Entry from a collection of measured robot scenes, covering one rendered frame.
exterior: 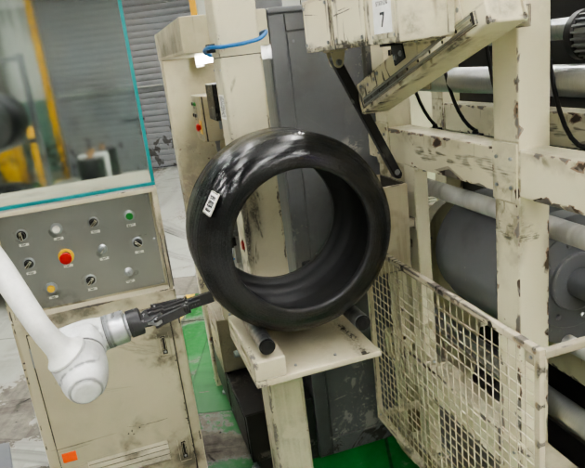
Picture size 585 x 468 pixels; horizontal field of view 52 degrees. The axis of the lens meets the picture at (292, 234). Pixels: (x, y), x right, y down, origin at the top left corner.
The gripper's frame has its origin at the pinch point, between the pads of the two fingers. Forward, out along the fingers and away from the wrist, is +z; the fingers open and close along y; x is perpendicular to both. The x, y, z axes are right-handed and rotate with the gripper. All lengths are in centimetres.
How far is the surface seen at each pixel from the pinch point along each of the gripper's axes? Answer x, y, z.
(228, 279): -7.5, -11.4, 8.0
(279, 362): 19.5, -13.3, 14.6
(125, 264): -1, 54, -18
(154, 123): 30, 929, 59
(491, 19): -56, -50, 68
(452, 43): -52, -37, 66
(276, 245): 0.2, 23.7, 29.4
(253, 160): -35.0, -10.0, 22.6
